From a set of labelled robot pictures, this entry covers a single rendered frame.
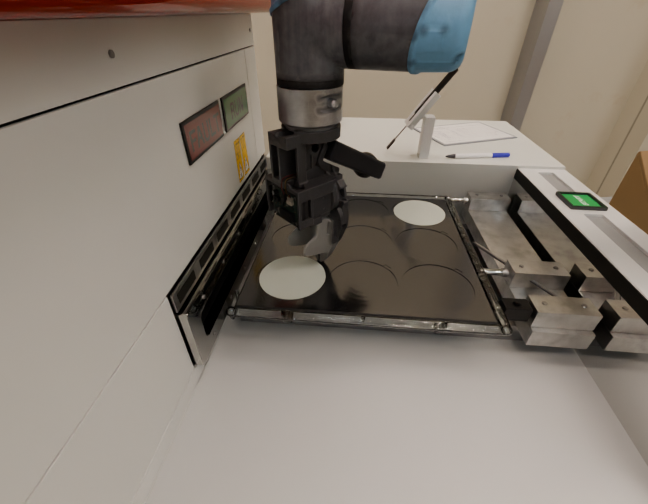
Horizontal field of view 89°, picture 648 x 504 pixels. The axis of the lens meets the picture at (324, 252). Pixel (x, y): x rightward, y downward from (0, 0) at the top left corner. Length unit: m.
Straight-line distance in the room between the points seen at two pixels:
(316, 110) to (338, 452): 0.38
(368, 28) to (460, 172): 0.48
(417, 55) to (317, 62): 0.10
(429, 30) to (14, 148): 0.31
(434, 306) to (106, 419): 0.38
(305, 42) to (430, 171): 0.46
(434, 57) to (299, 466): 0.43
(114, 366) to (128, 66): 0.25
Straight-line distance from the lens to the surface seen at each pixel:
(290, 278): 0.50
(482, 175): 0.80
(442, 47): 0.35
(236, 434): 0.46
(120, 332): 0.34
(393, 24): 0.35
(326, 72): 0.38
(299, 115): 0.39
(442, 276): 0.53
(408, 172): 0.76
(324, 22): 0.37
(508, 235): 0.72
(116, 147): 0.33
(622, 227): 0.67
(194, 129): 0.44
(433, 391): 0.49
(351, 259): 0.53
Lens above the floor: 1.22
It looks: 36 degrees down
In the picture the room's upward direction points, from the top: straight up
